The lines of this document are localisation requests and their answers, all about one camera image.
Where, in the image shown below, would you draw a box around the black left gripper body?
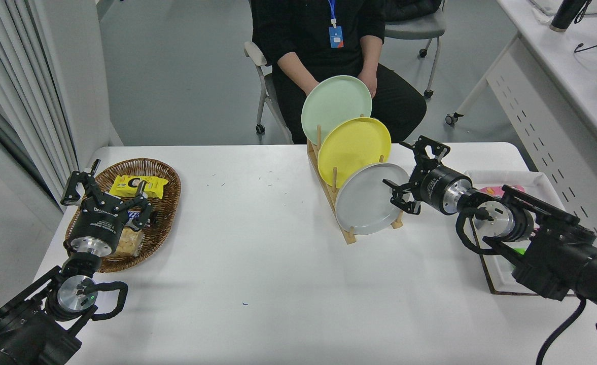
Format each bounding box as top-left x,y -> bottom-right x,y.
68,199 -> 129,243

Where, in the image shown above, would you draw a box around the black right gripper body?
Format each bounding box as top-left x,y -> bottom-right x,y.
413,164 -> 465,215

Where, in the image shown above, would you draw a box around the grey plate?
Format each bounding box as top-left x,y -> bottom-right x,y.
335,163 -> 411,236

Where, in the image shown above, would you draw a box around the yellow plate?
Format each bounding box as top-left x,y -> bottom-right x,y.
318,117 -> 392,189

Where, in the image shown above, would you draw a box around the wooden plate rack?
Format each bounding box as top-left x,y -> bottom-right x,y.
306,115 -> 405,245

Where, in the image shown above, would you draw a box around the pale green plate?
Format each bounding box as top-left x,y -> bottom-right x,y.
301,75 -> 373,147

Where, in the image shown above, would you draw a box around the person's left hand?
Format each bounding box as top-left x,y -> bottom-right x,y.
361,71 -> 378,100

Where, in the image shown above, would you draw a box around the white blue snack bar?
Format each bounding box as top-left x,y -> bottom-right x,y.
126,209 -> 159,233

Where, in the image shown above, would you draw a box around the brown wicker basket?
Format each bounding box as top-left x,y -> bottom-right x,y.
65,158 -> 182,273

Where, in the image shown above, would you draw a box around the yellow snack packet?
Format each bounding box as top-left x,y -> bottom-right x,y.
109,175 -> 169,199

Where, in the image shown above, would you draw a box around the clear cracker packet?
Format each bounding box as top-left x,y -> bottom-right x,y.
113,227 -> 145,258

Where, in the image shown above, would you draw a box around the pink snack packet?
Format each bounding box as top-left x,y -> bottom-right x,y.
478,185 -> 525,199

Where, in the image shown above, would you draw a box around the white rectangular tray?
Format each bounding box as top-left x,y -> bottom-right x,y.
463,171 -> 578,296

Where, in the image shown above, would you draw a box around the grey office chair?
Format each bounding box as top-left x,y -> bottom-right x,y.
384,8 -> 446,99

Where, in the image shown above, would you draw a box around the white vertical blinds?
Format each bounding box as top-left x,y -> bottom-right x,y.
0,0 -> 79,206

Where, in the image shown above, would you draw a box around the black jacket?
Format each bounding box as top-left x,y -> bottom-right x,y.
384,0 -> 442,22

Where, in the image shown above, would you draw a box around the white perforated desk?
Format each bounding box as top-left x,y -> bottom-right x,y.
445,0 -> 597,295

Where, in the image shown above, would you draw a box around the person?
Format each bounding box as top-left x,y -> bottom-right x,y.
251,0 -> 427,145

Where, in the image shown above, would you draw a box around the white office chair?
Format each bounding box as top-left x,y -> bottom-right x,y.
244,42 -> 295,145

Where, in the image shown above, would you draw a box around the black flask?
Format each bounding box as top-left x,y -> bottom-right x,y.
550,0 -> 590,33

